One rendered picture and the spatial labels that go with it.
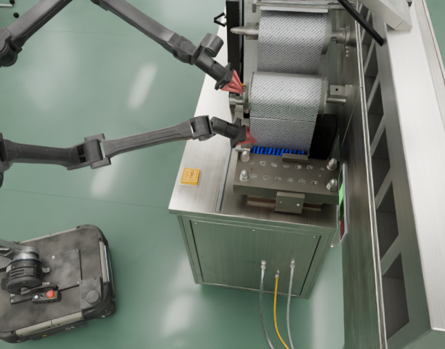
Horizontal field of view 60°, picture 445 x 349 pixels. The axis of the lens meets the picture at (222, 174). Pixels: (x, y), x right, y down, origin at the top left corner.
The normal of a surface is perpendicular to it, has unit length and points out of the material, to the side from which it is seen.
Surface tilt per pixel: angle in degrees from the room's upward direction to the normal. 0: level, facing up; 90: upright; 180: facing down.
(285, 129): 92
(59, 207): 0
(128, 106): 0
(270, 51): 92
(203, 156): 0
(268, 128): 92
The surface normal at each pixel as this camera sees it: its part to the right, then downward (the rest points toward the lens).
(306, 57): -0.15, 0.82
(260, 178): -0.04, -0.59
